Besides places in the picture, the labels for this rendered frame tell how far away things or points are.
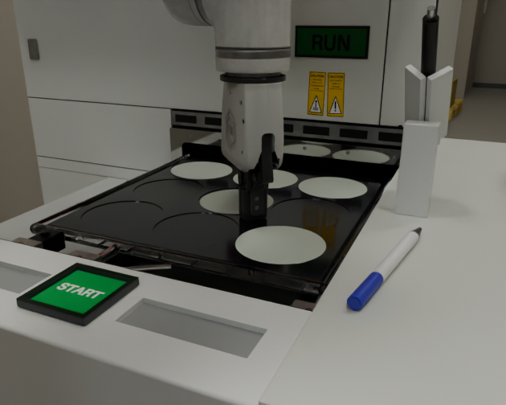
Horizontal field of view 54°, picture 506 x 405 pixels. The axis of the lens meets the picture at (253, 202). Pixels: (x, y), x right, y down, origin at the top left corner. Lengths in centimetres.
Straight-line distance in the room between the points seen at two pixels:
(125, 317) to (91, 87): 78
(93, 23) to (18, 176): 185
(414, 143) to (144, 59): 64
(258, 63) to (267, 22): 4
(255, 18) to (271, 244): 24
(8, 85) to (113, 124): 173
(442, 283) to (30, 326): 27
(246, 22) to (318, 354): 36
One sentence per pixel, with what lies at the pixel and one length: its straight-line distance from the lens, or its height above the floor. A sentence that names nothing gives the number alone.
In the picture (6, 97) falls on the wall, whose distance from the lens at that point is 275.
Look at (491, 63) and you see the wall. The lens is 967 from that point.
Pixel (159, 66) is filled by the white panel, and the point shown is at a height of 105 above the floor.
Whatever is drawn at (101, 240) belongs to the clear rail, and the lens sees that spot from 59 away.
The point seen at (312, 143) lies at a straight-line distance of 85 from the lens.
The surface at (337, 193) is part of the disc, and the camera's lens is 73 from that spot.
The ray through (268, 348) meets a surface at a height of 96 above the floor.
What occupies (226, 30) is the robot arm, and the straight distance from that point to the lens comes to 55.
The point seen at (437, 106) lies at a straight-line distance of 48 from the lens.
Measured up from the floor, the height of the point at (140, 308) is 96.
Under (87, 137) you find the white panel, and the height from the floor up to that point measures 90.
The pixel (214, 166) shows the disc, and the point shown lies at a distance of 85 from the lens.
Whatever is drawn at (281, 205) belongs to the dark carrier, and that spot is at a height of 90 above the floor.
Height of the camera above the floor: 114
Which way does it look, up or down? 20 degrees down
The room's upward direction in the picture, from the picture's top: straight up
